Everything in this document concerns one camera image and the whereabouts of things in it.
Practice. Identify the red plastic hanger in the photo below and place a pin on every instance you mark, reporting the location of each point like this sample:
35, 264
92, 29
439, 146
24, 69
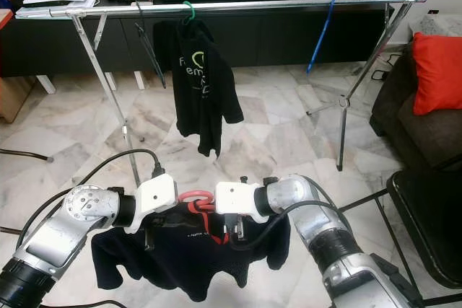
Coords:
195, 196

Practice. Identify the navy shirt with red trim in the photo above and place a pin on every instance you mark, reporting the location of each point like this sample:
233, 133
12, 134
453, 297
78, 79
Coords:
188, 265

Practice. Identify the black plastic hanger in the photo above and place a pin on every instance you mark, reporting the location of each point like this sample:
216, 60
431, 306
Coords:
151, 52

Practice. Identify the green plastic hanger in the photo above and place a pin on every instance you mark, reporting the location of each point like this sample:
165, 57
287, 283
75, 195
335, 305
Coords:
193, 11

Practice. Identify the blue plastic hanger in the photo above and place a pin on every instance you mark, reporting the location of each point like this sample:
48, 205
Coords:
321, 37

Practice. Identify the light wooden cabinet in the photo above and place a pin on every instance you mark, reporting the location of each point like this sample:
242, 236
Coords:
14, 99

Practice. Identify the black television console cabinet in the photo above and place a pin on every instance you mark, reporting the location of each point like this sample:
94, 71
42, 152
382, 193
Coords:
274, 41

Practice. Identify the silver metal clothes rack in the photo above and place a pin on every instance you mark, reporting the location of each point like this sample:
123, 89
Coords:
274, 5

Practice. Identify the dark brown sofa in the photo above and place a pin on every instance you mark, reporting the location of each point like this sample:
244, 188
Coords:
397, 128

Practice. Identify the red cushion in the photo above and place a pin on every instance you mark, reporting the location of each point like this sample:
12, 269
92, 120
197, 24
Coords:
437, 73

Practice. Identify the lace covered side table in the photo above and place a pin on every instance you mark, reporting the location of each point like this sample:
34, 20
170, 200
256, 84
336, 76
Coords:
437, 23

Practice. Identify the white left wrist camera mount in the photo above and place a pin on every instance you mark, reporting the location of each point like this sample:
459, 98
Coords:
155, 192

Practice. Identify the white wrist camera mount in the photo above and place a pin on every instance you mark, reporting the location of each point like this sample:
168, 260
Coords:
155, 192
238, 198

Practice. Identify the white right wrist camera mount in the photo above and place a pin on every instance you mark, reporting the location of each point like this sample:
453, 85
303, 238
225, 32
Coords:
238, 198

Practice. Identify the black metal frame chair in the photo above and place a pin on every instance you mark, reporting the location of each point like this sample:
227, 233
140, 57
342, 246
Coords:
429, 214

